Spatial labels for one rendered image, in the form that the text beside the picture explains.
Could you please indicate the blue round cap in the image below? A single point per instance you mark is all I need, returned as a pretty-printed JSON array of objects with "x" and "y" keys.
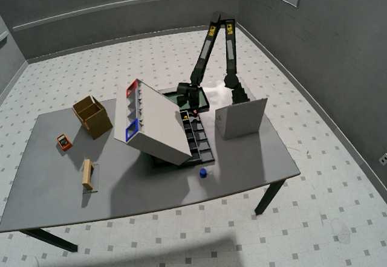
[{"x": 203, "y": 173}]

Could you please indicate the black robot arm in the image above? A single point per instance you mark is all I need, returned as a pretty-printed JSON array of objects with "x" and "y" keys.
[{"x": 231, "y": 81}]

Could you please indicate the blue square band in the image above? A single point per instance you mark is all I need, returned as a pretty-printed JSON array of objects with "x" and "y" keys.
[{"x": 136, "y": 129}]

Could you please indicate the orange pocket multimeter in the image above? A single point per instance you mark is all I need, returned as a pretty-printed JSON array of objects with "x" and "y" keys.
[{"x": 64, "y": 142}]

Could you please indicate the brown cardboard box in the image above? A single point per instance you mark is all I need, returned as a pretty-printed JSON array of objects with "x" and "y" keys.
[{"x": 95, "y": 119}]

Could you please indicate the green tray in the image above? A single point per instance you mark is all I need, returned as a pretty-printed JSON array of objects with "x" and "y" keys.
[{"x": 203, "y": 100}]

